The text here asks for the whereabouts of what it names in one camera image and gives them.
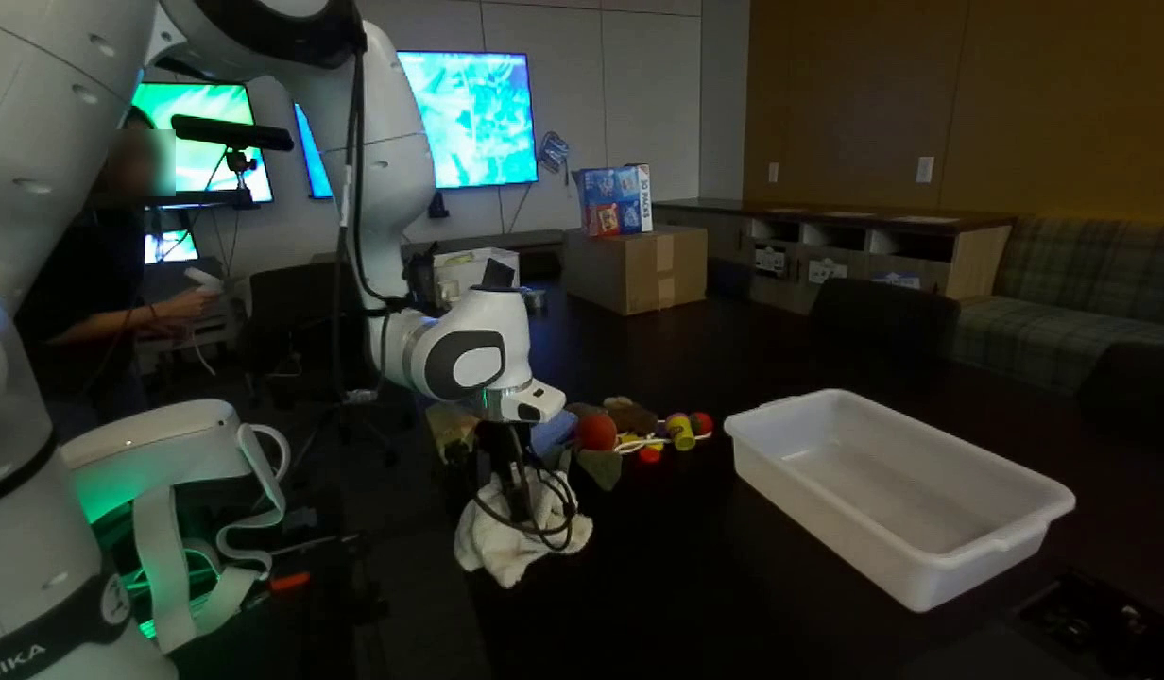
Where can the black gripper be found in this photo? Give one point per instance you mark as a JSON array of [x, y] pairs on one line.
[[507, 458]]

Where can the blue sponge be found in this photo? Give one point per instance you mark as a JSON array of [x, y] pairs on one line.
[[555, 433]]

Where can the red plush radish green leaves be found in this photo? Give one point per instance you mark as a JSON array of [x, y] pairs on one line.
[[595, 433]]

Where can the small red toy bead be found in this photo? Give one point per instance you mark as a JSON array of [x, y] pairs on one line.
[[649, 454]]

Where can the yellow toy peg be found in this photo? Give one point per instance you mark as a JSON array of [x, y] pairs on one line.
[[682, 433]]

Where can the red toy disc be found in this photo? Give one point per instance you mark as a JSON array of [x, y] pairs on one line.
[[703, 419]]

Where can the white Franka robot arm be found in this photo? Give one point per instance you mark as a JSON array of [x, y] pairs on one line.
[[393, 151]]

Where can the white bag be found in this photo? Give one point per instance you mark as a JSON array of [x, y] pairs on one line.
[[461, 264]]

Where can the cardboard box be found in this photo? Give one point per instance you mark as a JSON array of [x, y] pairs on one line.
[[634, 269]]

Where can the blue printed box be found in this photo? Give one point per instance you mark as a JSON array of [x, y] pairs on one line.
[[621, 201]]

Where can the small bright screen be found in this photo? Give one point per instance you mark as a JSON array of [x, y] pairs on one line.
[[170, 245]]

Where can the white plastic bin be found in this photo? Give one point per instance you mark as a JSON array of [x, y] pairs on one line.
[[905, 496]]

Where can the black chair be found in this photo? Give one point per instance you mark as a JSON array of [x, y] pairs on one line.
[[885, 325], [1144, 464]]

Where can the person in dark clothes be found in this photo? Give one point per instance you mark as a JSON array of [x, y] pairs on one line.
[[129, 316]]

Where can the wooden low shelf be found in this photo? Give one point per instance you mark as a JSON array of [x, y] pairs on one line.
[[860, 252]]

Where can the green lit monitor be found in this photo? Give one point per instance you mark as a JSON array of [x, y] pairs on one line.
[[217, 171]]

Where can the green plaid couch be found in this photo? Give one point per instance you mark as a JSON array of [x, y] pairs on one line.
[[1085, 304]]

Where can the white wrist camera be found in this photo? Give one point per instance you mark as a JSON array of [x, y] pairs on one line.
[[532, 403]]

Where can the large wall TV screen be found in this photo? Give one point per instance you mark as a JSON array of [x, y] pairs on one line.
[[469, 119]]

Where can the black camera on stand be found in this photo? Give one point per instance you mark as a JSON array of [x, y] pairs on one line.
[[228, 132]]

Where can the white wall outlet plate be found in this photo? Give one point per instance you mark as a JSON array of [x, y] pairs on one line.
[[923, 171]]

